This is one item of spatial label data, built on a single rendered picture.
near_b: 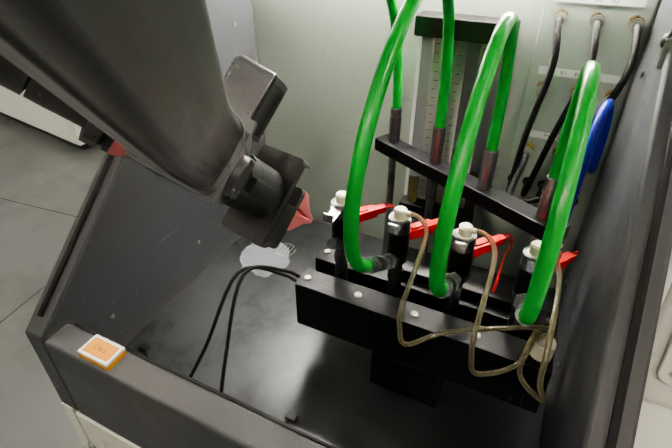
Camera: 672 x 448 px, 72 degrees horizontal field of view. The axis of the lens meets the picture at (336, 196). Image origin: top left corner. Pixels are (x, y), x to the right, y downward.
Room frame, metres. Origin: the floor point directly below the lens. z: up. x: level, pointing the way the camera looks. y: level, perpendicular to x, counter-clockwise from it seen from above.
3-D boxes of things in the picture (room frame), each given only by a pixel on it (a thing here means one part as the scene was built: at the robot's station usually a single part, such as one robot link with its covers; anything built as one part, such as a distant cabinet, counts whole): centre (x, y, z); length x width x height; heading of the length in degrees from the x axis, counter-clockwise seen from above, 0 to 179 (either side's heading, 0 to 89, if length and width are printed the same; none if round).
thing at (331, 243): (0.50, 0.00, 1.00); 0.05 x 0.03 x 0.21; 154
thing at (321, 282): (0.45, -0.12, 0.91); 0.34 x 0.10 x 0.15; 64
